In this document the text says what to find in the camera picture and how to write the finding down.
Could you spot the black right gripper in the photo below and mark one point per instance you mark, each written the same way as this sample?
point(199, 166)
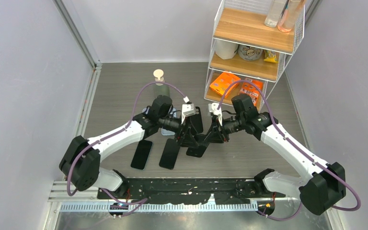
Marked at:
point(215, 136)

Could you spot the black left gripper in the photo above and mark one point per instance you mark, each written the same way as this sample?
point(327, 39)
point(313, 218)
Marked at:
point(185, 136)

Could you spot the bare black phone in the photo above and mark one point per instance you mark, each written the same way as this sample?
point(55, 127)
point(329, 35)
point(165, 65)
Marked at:
point(141, 154)
point(169, 154)
point(196, 152)

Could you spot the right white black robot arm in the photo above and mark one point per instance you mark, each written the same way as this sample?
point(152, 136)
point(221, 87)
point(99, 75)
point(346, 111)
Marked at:
point(319, 186)

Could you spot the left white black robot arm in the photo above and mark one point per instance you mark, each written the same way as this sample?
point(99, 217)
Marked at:
point(82, 159)

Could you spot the orange yellow sponge box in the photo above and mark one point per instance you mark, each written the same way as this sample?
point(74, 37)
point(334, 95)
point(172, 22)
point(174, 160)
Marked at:
point(222, 83)

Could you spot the orange razor box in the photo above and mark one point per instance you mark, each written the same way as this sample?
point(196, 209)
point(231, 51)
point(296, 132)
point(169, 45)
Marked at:
point(253, 89)

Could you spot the green soap pump bottle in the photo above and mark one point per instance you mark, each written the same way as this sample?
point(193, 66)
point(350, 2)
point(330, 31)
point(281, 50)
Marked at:
point(160, 88)

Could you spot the white cup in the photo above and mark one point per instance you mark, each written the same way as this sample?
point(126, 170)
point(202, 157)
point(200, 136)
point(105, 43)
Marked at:
point(225, 50)

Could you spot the printed ceramic mug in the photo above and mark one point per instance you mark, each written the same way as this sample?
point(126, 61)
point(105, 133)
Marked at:
point(249, 53)

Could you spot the yellow snack packet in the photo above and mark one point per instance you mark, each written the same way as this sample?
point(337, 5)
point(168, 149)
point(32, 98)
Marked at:
point(270, 56)

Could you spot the clear glass bottle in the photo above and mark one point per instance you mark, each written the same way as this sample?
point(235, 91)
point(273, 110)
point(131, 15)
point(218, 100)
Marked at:
point(275, 12)

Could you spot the pink tinted glass bottle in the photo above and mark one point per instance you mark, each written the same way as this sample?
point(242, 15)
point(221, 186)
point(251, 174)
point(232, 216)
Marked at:
point(290, 15)

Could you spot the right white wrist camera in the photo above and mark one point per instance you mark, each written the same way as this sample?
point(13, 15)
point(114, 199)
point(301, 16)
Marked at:
point(215, 112)

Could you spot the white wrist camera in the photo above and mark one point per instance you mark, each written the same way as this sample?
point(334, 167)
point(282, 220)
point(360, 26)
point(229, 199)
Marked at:
point(188, 109)
point(215, 112)

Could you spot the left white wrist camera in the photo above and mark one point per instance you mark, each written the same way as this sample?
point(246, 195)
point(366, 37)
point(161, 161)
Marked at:
point(188, 109)

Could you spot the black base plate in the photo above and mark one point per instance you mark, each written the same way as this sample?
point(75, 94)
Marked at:
point(192, 191)

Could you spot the white wire wooden shelf rack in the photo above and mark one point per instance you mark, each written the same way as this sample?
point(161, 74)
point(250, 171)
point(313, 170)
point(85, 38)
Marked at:
point(242, 22)

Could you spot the aluminium frame rail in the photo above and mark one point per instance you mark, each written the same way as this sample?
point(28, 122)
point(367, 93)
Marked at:
point(73, 21)

